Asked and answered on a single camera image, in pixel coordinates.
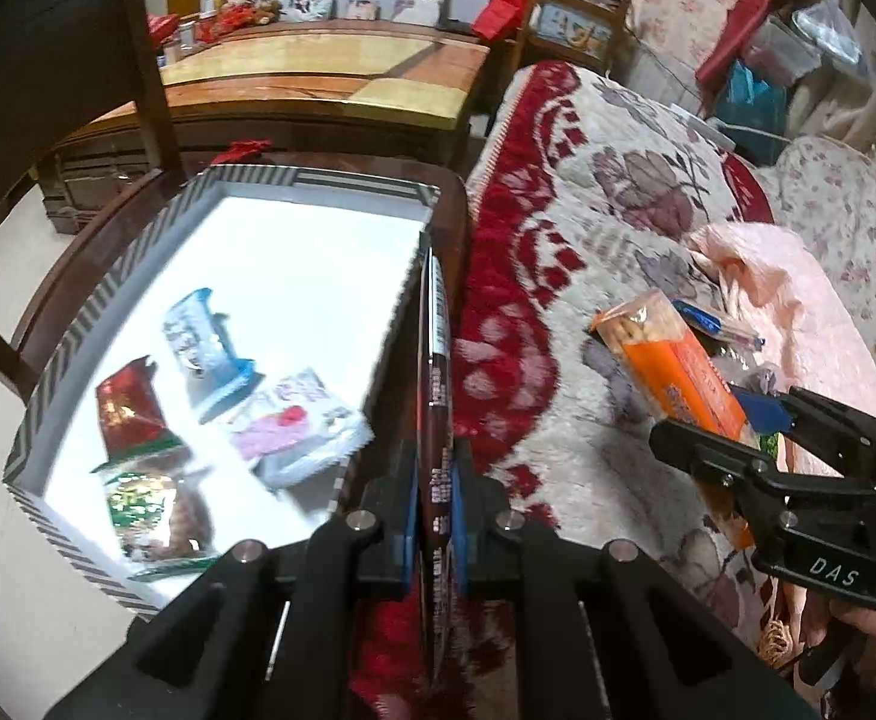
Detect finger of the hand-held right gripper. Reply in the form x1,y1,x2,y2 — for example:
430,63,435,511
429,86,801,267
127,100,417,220
733,386,876,482
648,416,808,554

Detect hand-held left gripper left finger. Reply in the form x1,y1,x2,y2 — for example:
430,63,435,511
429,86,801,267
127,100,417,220
44,454,422,720

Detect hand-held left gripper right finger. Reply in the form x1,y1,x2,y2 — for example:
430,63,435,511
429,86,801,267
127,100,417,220
449,439,821,720

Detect orange cracker packet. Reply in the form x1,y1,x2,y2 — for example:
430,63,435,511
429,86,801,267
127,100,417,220
588,289,765,550

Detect dark brown snack packet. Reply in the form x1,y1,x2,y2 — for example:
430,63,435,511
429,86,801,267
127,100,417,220
417,229,459,691

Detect pink white snack packet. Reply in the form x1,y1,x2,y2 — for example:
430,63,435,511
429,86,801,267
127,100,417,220
228,367,376,493

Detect green brown snack packet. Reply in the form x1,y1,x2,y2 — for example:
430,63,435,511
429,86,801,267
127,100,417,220
104,469,218,580

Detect light blue white snack packet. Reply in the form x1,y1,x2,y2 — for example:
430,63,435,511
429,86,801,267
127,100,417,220
163,287,266,422

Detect striped cardboard box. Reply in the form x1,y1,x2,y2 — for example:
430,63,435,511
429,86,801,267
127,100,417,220
1,161,443,614

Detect red snack packet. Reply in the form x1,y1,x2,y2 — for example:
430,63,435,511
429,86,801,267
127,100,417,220
95,356,188,475

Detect clear plastic snack bag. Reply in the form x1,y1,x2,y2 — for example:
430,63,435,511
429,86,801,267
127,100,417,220
708,349,784,395

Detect pink quilt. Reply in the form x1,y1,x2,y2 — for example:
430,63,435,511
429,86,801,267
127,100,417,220
689,221,876,481

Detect rose print bed sheet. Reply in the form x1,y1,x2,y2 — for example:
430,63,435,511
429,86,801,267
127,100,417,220
753,133,876,391

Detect floral fleece blanket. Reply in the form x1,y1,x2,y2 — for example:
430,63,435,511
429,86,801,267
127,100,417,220
348,60,814,720

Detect blue plastic bag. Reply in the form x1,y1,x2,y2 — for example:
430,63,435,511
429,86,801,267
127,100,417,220
723,60,789,130

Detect clear plastic storage box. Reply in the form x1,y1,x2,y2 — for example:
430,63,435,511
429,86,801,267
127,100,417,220
744,15,823,85

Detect red hanging cloth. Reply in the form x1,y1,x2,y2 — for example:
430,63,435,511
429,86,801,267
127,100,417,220
696,0,785,89

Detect floral curtain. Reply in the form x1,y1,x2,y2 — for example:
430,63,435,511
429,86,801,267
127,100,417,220
628,0,755,92

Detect small wooden rack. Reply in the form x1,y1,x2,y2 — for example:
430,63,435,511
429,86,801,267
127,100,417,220
523,0,635,77

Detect red gift bag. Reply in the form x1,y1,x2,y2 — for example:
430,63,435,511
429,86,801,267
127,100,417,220
471,0,530,44

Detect wooden coffee table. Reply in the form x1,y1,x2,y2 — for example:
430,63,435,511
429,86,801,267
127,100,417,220
37,19,493,235

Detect red stuffed toys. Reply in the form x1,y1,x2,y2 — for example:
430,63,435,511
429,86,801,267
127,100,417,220
196,0,283,44

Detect dark wooden chair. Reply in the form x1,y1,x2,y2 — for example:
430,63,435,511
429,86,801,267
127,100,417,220
0,0,185,407

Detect large photo frame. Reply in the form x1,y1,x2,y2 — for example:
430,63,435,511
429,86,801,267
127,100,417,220
392,0,452,26

